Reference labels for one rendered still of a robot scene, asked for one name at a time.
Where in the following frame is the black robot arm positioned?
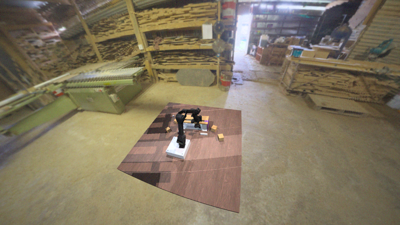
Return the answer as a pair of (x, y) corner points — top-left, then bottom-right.
(176, 108), (201, 148)

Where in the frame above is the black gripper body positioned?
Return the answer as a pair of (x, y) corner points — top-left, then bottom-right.
(194, 115), (202, 128)

